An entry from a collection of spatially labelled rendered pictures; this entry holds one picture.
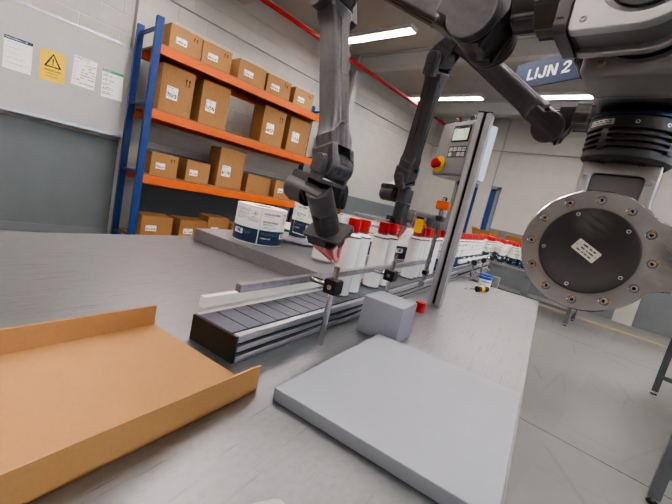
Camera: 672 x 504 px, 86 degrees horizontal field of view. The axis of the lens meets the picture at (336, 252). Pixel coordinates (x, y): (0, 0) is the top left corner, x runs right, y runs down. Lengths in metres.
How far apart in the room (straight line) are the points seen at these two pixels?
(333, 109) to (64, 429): 0.65
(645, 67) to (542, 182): 8.44
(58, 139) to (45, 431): 4.76
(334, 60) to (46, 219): 4.69
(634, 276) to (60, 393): 0.80
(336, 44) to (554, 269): 0.60
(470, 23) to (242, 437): 0.63
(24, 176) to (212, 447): 4.81
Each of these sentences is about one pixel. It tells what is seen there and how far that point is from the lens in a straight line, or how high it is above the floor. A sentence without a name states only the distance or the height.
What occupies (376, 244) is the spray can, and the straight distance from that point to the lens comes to 1.09.
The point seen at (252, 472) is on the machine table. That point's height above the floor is 0.83.
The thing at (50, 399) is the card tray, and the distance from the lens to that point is 0.55.
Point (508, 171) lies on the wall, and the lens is 9.31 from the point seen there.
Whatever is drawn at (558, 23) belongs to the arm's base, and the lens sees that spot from 0.60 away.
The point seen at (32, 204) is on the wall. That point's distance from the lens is 5.20.
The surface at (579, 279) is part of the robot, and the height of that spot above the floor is 1.08.
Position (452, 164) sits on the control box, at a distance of 1.35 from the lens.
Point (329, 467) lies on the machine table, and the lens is 0.48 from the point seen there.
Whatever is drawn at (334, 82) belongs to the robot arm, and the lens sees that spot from 0.81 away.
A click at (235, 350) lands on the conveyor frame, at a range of 0.62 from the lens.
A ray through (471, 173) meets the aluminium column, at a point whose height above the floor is 1.30.
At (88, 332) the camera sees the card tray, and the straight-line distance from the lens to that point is 0.68.
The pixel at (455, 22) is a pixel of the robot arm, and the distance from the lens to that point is 0.66.
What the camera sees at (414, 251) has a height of 0.99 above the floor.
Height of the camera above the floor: 1.13
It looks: 9 degrees down
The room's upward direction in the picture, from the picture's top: 13 degrees clockwise
